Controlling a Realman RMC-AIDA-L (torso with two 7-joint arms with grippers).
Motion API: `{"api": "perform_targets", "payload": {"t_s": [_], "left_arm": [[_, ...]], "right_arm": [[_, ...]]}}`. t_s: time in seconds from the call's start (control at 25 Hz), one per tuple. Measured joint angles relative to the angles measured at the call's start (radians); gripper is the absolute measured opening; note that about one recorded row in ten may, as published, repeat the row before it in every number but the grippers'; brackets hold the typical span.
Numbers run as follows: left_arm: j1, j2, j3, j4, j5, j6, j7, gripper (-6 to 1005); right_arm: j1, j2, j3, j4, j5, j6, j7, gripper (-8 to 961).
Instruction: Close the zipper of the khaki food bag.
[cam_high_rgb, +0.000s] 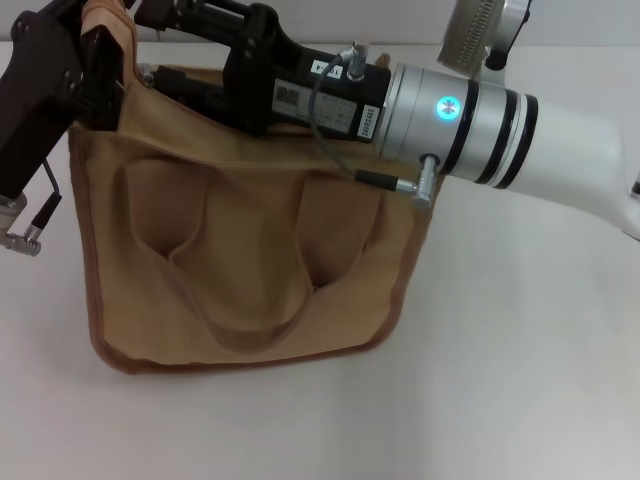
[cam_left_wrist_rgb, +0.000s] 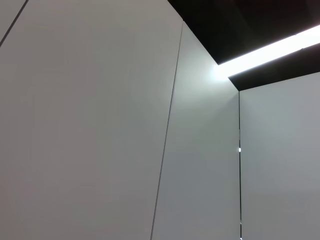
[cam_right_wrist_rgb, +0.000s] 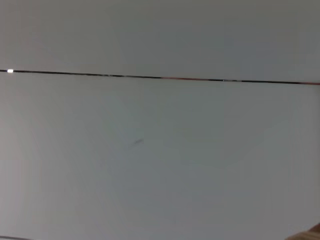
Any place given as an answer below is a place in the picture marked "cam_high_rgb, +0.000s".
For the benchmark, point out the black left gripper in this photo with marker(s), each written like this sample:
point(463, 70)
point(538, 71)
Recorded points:
point(40, 90)

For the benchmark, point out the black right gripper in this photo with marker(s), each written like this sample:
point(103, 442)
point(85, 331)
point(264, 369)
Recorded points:
point(280, 85)

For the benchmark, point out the silver metal zipper pull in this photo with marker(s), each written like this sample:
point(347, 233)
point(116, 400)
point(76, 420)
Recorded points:
point(146, 72)

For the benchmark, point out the khaki canvas food bag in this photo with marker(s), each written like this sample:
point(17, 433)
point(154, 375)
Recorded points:
point(250, 250)

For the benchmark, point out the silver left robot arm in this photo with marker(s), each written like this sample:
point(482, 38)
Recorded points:
point(10, 212)

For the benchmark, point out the silver vented wrist camera box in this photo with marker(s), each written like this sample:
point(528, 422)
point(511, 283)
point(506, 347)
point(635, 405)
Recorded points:
point(470, 30)

